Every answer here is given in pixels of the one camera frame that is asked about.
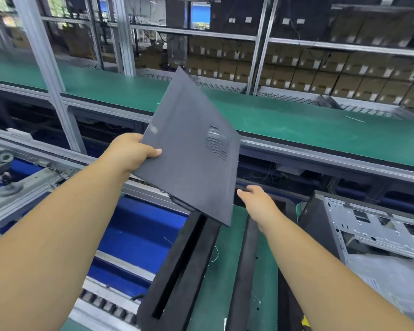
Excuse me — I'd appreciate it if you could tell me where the person's left hand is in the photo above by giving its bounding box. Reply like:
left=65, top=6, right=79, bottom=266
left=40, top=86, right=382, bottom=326
left=103, top=133, right=163, bottom=179

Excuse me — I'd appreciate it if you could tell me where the person's right hand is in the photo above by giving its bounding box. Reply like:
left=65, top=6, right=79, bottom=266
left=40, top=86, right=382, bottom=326
left=237, top=185, right=285, bottom=234

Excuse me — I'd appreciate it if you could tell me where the dark grey computer side panel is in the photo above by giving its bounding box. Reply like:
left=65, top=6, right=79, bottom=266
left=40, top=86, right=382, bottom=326
left=131, top=66, right=241, bottom=227

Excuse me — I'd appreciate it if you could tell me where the person's right forearm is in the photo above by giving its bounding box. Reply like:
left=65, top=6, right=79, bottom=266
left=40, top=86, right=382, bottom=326
left=264, top=216, right=414, bottom=331

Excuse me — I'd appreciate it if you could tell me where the person's left forearm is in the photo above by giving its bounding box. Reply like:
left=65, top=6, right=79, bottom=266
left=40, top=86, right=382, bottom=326
left=0, top=158, right=131, bottom=331

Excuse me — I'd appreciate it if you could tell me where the green conveyor belt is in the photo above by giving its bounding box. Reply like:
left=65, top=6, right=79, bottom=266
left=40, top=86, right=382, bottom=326
left=0, top=57, right=414, bottom=170

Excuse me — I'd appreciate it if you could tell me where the black foam strip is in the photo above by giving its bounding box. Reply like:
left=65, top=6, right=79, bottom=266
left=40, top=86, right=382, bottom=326
left=226, top=216, right=259, bottom=331

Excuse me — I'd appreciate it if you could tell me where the green pallet mat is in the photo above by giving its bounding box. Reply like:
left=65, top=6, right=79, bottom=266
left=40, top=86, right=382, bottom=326
left=186, top=203, right=302, bottom=331

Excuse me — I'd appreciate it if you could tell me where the black foam slotted block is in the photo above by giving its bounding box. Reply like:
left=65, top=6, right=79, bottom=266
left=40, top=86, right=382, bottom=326
left=137, top=211, right=222, bottom=331

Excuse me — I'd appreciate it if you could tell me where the open computer case chassis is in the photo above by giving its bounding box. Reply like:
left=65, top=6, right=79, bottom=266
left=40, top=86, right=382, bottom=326
left=298, top=190, right=414, bottom=326

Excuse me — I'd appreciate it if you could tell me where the stack of cardboard boxes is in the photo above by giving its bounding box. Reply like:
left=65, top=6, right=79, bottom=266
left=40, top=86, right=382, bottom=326
left=186, top=10, right=414, bottom=110

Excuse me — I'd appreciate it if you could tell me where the blue monitor screen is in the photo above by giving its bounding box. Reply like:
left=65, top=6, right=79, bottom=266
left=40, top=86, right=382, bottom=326
left=191, top=2, right=212, bottom=31

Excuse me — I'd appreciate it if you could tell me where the grey roller stopper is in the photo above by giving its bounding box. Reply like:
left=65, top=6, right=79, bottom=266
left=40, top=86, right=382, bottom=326
left=0, top=171, right=22, bottom=198

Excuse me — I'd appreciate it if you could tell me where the aluminium conveyor rail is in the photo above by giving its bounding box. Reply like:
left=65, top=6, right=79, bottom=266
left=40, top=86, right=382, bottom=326
left=0, top=126, right=190, bottom=235

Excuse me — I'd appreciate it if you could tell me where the aluminium shelf rail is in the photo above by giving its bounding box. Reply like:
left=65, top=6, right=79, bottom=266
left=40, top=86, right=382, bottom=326
left=268, top=38, right=414, bottom=59
left=130, top=24, right=257, bottom=42

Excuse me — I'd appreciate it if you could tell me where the aluminium frame post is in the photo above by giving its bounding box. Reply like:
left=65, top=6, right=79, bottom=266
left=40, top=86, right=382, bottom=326
left=12, top=0, right=87, bottom=155

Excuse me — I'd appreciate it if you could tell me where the aluminium frame upright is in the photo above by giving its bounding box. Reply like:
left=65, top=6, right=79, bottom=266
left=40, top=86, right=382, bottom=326
left=246, top=0, right=280, bottom=95

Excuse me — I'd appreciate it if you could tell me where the roller chain track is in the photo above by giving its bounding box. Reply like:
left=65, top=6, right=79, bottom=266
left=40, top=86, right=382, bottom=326
left=77, top=288, right=140, bottom=327

